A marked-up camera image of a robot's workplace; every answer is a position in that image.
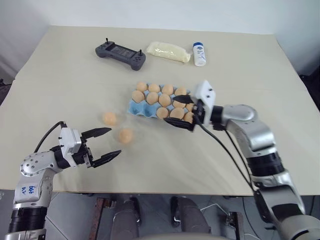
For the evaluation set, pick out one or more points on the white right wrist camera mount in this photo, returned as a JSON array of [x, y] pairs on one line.
[[205, 96]]

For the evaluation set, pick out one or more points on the rusty metal frame bar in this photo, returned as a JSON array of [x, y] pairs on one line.
[[98, 217]]

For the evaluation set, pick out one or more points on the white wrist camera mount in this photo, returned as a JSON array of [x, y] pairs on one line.
[[70, 140], [205, 96]]

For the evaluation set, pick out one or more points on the brown egg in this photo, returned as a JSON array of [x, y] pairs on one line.
[[152, 98], [180, 91], [110, 118], [188, 116], [162, 113], [177, 113], [153, 88], [167, 89], [125, 136], [164, 99], [142, 86], [138, 96], [190, 107]]

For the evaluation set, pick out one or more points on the white bottle with blue label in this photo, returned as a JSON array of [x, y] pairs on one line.
[[199, 55]]

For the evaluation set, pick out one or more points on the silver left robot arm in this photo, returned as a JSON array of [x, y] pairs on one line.
[[32, 165]]

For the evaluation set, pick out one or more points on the blue egg carton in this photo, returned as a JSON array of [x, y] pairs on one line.
[[136, 108]]

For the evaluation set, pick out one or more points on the grey handheld game controller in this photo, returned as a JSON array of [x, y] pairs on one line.
[[120, 53]]

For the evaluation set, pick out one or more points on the clear bag of rice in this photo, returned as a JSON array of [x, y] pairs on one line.
[[167, 50]]

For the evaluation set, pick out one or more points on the dark rounded shape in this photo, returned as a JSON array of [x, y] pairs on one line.
[[126, 217]]

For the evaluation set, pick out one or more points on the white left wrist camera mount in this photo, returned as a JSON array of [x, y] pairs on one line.
[[70, 140]]

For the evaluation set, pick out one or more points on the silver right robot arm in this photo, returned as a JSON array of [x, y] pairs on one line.
[[260, 136]]

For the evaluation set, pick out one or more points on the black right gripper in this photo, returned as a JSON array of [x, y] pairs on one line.
[[198, 111]]

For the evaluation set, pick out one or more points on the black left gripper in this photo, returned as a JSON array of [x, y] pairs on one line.
[[86, 155]]

